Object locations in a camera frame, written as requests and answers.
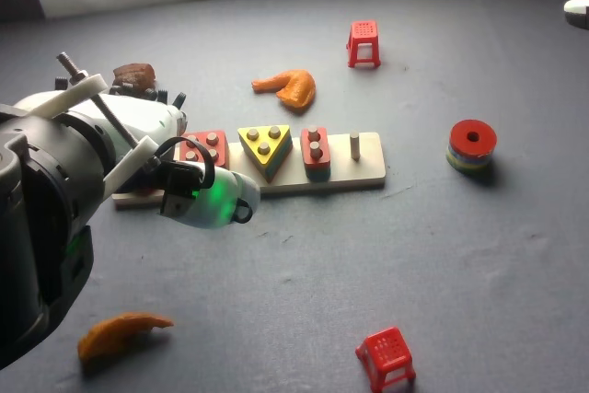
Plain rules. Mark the red oblong block stack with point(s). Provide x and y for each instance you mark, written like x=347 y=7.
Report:
x=323 y=159

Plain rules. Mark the orange toy fried wing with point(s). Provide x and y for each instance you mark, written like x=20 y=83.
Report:
x=115 y=331

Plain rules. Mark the brown toy meat piece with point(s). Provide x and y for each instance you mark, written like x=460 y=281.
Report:
x=135 y=73

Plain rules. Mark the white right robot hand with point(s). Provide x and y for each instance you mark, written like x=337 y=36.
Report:
x=579 y=6

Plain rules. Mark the grey table cloth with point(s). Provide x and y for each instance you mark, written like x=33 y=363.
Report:
x=322 y=273

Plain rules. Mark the yellow triangle block stack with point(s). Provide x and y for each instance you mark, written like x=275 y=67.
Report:
x=277 y=159

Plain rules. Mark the wooden shape sorter board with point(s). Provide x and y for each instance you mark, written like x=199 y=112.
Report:
x=368 y=172

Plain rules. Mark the red square block stack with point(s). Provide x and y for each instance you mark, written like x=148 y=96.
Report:
x=222 y=144

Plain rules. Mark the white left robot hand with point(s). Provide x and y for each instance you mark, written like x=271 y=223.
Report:
x=147 y=117

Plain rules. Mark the orange toy chicken leg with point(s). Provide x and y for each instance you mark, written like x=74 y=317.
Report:
x=296 y=89

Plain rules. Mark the red toy stool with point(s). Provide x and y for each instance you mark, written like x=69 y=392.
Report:
x=363 y=30
x=386 y=347

